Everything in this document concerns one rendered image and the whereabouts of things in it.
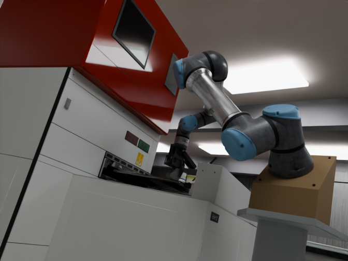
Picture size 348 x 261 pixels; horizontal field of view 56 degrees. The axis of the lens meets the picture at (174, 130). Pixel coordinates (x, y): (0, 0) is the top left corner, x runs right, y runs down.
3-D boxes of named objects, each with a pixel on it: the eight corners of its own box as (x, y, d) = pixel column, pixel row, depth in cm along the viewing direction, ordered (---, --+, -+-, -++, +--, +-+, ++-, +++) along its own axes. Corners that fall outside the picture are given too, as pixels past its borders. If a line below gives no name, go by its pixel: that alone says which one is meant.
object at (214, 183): (190, 198, 121) (199, 161, 125) (230, 218, 167) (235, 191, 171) (214, 203, 117) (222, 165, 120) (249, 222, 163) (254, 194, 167)
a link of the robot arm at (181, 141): (183, 141, 182) (192, 140, 175) (181, 149, 180) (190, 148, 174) (172, 136, 178) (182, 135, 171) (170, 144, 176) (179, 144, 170)
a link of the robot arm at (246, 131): (282, 131, 102) (200, 45, 137) (240, 148, 98) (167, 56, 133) (276, 155, 111) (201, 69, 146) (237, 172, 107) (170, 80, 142)
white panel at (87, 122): (32, 159, 125) (67, 67, 137) (140, 198, 194) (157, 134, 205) (38, 160, 124) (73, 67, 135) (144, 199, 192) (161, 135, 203)
